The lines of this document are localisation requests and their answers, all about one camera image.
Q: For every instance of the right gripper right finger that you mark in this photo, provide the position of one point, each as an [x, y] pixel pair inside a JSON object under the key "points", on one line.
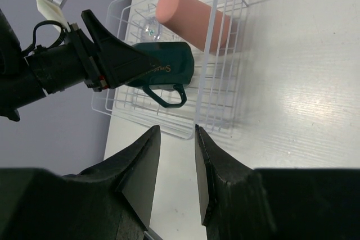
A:
{"points": [[237, 202]]}

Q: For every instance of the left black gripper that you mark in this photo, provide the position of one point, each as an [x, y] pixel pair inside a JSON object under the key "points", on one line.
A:
{"points": [[117, 62]]}

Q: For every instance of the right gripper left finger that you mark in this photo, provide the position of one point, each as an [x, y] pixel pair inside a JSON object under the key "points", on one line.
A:
{"points": [[110, 200]]}

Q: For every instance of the small clear glass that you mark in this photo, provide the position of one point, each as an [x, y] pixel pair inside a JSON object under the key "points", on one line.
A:
{"points": [[151, 30]]}

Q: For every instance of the dark green mug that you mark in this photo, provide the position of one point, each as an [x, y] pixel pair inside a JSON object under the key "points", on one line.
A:
{"points": [[175, 72]]}

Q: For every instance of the pink plastic cup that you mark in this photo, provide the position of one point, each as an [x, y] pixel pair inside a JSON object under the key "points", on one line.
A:
{"points": [[190, 19]]}

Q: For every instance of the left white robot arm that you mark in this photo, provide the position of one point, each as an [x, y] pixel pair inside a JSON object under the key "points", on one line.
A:
{"points": [[60, 58]]}

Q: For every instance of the white wire dish rack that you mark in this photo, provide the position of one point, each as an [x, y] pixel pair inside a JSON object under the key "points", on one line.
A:
{"points": [[192, 86]]}

